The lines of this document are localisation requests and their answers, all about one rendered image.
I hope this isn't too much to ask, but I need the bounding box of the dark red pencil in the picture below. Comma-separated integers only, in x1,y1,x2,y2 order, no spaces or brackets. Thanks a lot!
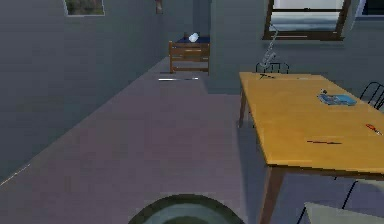
306,139,343,146

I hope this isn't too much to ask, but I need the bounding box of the brown wooden bed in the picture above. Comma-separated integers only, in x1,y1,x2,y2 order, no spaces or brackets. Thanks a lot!
168,32,211,75

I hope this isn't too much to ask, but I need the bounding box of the yellow wooden table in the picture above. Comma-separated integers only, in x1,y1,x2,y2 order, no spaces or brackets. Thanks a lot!
237,71,384,224

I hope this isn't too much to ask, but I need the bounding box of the red pen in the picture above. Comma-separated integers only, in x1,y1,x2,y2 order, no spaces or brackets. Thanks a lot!
365,123,383,136

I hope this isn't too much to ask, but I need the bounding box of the brown framed window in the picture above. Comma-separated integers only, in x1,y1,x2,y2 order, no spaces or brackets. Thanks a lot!
262,0,352,42

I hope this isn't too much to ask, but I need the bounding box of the framed wall picture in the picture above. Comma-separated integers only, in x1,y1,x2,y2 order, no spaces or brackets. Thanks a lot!
63,0,106,17

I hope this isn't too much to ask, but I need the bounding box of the dark window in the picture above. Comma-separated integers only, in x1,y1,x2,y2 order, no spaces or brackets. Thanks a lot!
356,0,384,18

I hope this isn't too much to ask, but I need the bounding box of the black chair with pale seat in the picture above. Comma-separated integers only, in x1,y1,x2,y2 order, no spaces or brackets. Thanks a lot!
296,178,384,224

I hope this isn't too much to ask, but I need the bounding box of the blue flat object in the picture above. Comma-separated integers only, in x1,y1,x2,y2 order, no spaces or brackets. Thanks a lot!
317,93,358,107

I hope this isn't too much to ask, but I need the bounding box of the grey desk lamp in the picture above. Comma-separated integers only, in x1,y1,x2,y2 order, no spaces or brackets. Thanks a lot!
259,23,280,80

